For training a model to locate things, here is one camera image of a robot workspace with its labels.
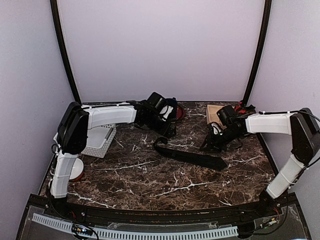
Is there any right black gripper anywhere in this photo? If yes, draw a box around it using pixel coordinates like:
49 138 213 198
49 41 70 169
200 126 242 154

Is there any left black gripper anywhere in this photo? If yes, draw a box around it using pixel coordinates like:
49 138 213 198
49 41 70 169
142 111 176 138

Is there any black necktie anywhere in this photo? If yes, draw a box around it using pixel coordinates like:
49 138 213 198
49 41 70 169
153 137 228 171

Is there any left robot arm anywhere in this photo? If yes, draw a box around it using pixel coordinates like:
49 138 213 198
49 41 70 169
47 92 178 218

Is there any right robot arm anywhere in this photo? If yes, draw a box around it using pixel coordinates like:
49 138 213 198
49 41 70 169
200 104 320 217

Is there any dark blue mug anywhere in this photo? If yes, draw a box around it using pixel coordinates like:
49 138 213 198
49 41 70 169
166 97 178 107

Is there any red saucer plate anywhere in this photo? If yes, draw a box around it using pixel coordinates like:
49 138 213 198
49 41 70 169
172 105 186 122

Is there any wooden compartment box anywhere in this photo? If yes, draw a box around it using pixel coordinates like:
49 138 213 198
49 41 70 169
206 104 236 130

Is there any red patterned rolled tie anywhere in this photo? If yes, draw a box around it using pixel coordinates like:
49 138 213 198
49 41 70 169
233 100 250 116

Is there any brown patterned rolled tie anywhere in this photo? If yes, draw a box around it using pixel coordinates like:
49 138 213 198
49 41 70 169
245 104 256 115

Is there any white plastic basket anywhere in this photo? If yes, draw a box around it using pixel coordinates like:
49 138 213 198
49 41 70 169
81 124 117 158

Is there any white red bowl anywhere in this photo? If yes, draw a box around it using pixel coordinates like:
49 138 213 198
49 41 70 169
69 158 84 182

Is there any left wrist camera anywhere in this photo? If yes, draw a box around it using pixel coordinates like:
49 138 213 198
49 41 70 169
159 105 177 122

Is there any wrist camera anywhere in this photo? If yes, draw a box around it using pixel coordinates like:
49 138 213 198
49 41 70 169
159 105 177 122
210 122 222 135

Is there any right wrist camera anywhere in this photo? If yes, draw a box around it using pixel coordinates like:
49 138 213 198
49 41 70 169
210 122 222 135

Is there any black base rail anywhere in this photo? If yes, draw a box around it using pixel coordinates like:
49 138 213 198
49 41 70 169
46 199 296 227

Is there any white slotted cable duct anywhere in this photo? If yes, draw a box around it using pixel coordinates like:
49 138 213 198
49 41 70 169
31 212 238 240

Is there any left black frame post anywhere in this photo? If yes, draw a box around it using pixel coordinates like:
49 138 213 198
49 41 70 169
49 0 82 104

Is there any black frame post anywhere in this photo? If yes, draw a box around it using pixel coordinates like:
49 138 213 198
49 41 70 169
242 0 272 105
49 0 82 104

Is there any right black frame post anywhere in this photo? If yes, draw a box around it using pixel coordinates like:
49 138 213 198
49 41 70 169
242 0 272 105

